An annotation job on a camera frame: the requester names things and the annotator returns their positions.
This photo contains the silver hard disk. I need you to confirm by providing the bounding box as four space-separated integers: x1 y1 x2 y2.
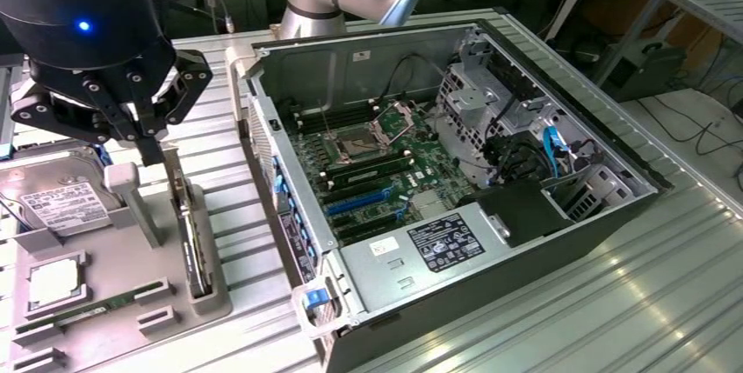
0 146 126 237

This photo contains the open black PC case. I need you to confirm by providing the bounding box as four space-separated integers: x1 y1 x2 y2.
224 6 676 373

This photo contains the low-profile graphics card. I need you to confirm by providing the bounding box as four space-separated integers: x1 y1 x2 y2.
159 145 215 300

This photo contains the grey metal frame post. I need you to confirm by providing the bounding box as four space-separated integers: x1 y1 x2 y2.
0 53 28 161

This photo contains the long black expansion slot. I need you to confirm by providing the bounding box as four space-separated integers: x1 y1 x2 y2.
339 221 408 246
334 212 402 235

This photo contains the black cable on side table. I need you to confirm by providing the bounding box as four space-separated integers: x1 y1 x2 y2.
634 97 743 155

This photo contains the black RAM slot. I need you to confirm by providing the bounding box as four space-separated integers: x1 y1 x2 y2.
319 154 407 174
296 110 382 135
316 149 404 168
291 100 375 124

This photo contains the blue case latch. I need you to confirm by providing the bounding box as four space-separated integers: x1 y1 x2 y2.
301 288 331 310

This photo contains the green RAM stick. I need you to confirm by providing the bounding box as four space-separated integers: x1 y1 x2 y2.
50 284 161 329

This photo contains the silver disk bay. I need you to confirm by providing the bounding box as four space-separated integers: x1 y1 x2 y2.
538 163 660 223

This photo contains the silver perforated drive cage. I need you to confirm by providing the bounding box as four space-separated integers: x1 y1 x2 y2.
432 24 561 187

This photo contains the silver power supply unit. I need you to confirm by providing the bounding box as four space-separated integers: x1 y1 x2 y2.
340 210 511 320

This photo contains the black disk wire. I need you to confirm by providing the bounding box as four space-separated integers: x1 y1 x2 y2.
0 197 30 231

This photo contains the CPU socket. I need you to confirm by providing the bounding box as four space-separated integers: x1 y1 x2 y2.
328 127 384 162

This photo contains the blue SATA wire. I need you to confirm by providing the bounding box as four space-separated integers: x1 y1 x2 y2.
539 126 562 181

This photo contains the RAM stick with white label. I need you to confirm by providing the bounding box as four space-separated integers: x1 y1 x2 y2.
326 157 411 186

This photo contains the white side table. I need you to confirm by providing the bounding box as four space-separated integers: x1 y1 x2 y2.
618 87 743 203

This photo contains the thin metal locking lever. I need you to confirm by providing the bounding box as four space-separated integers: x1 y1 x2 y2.
318 103 336 139

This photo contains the black wire bundle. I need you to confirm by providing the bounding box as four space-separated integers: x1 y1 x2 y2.
482 137 547 183

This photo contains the blue disk carrier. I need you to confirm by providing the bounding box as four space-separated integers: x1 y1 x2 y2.
94 142 116 170

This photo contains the grey parts rack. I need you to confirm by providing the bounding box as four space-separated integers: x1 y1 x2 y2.
8 162 233 373

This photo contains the thin black looped wire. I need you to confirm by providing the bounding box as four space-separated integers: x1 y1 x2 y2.
384 53 448 103

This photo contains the metal socket cover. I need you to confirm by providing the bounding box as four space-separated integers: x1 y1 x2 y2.
372 100 419 142

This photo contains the black box under shelf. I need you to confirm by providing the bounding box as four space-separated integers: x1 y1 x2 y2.
613 41 686 103

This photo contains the silver CPU chip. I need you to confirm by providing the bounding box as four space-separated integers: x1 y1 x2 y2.
26 258 84 305

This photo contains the blue expansion slot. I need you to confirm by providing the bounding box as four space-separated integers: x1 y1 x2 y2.
324 198 396 218
322 188 388 211

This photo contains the green motherboard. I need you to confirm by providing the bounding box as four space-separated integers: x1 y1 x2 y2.
281 97 486 249

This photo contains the silver chipset heatsink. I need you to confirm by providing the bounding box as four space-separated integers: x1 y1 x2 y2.
407 191 448 218

